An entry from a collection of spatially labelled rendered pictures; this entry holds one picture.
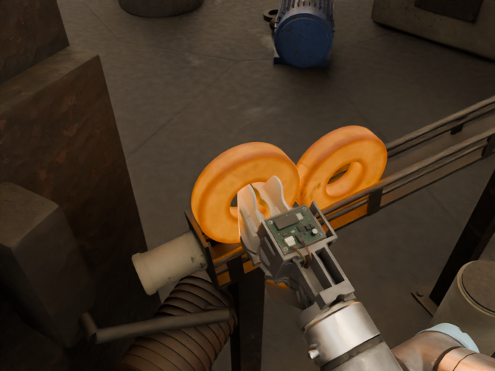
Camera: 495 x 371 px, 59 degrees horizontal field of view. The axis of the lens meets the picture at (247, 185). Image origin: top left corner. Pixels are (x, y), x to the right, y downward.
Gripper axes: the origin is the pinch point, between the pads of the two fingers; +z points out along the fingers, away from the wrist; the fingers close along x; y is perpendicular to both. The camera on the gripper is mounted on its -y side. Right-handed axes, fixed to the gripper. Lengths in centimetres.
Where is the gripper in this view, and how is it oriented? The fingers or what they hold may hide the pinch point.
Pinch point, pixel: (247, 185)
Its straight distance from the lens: 59.8
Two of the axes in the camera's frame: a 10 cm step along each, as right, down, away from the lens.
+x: -8.9, 3.2, -3.3
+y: 1.2, -5.4, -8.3
